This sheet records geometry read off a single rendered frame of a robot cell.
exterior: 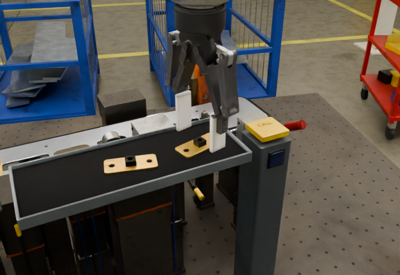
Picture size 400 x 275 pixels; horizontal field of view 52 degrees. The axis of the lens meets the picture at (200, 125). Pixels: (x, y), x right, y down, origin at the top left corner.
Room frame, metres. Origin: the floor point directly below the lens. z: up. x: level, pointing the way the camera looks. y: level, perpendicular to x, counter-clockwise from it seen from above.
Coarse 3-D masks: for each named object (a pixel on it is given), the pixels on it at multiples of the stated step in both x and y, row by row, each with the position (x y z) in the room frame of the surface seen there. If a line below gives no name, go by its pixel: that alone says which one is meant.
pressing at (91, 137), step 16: (240, 96) 1.13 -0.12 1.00; (192, 112) 1.02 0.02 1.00; (208, 112) 1.02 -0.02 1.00; (240, 112) 1.02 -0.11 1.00; (96, 128) 0.94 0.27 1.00; (112, 128) 0.93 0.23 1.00; (128, 128) 0.93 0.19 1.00; (32, 144) 0.86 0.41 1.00; (48, 144) 0.86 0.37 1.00; (64, 144) 0.86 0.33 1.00; (80, 144) 0.86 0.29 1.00; (96, 144) 0.86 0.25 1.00; (16, 160) 0.79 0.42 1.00
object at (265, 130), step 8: (256, 120) 0.69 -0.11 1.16; (264, 120) 0.69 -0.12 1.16; (272, 120) 0.69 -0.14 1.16; (248, 128) 0.67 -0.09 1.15; (256, 128) 0.66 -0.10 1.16; (264, 128) 0.66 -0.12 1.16; (272, 128) 0.66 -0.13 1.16; (280, 128) 0.66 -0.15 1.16; (256, 136) 0.65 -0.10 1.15; (264, 136) 0.63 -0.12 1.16; (272, 136) 0.64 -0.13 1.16; (280, 136) 0.65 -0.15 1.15
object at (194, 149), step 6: (198, 138) 0.61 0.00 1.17; (204, 138) 0.62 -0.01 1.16; (186, 144) 0.60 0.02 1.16; (192, 144) 0.60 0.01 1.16; (198, 144) 0.59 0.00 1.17; (204, 144) 0.60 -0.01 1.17; (180, 150) 0.58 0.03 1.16; (192, 150) 0.58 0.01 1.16; (198, 150) 0.58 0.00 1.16; (204, 150) 0.58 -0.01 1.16; (186, 156) 0.57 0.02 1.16; (192, 156) 0.57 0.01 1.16
